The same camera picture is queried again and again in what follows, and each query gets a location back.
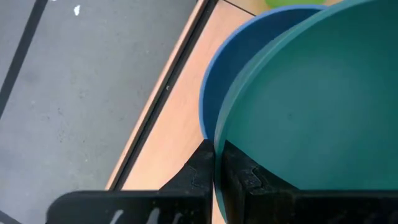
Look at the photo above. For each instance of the teal plastic bowl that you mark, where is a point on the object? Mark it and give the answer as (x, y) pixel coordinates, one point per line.
(311, 109)

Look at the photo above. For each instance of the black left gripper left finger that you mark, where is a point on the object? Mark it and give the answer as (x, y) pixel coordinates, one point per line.
(174, 205)

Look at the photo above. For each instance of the blue plastic bowl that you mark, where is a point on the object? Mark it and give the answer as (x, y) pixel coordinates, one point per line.
(230, 68)

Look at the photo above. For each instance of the green translucent plastic bowl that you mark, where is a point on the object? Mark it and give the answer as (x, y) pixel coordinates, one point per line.
(292, 2)

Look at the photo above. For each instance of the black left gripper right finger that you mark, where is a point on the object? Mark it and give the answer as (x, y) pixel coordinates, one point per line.
(267, 205)

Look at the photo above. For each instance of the wooden shelf board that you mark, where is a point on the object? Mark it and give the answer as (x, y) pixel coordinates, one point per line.
(183, 124)

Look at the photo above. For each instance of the white paper scrap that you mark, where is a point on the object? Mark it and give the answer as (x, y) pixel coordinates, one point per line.
(76, 10)

